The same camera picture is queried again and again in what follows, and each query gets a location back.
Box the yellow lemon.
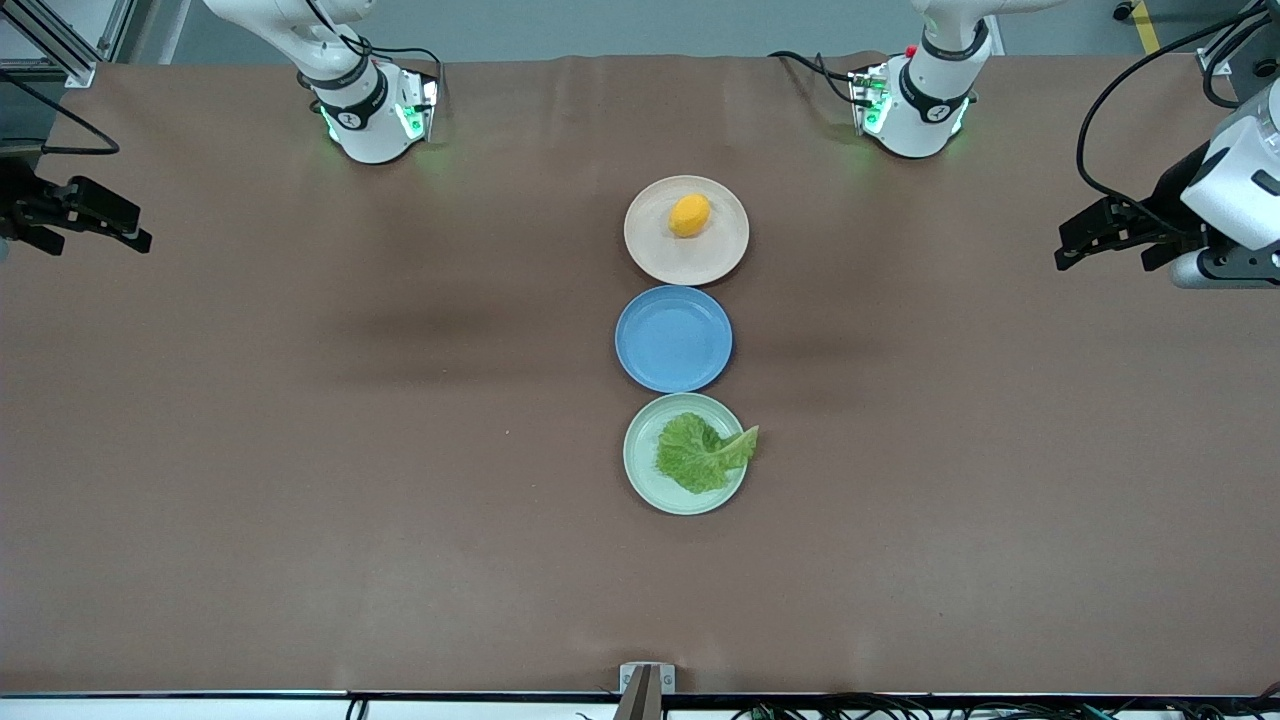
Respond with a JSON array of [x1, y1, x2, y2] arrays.
[[668, 193, 712, 239]]

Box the black left arm base cable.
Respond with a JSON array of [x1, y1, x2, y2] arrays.
[[768, 50, 873, 107]]

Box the blue round plate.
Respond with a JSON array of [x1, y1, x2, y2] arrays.
[[615, 285, 734, 394]]

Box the aluminium frame profile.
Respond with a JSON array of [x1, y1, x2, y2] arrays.
[[1197, 0, 1280, 76], [0, 0, 98, 89], [98, 0, 161, 63]]

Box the brown table mat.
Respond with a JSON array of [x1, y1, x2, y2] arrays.
[[0, 52, 1280, 696]]

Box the pale green round plate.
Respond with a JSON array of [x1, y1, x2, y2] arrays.
[[623, 392, 749, 517]]

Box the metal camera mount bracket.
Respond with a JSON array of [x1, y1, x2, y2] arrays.
[[612, 662, 677, 720]]

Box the beige round plate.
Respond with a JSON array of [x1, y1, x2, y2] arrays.
[[624, 175, 750, 287]]

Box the green lettuce leaf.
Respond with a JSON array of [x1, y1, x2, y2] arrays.
[[655, 412, 760, 495]]

